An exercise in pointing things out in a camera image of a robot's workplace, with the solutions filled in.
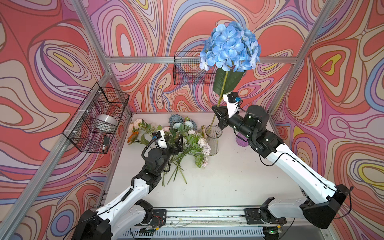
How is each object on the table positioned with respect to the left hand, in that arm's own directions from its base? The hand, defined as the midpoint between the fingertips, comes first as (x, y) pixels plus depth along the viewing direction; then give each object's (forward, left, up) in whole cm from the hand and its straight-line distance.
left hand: (177, 136), depth 76 cm
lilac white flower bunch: (+7, -5, -10) cm, 13 cm away
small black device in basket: (-3, +35, +1) cm, 35 cm away
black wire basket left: (+3, +43, +4) cm, 44 cm away
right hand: (+2, -18, +17) cm, 25 cm away
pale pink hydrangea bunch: (0, -12, -13) cm, 18 cm away
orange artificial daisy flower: (+13, +32, -19) cm, 40 cm away
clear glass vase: (+9, -20, -9) cm, 24 cm away
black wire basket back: (+50, -5, +8) cm, 51 cm away
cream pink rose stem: (+23, +30, -18) cm, 42 cm away
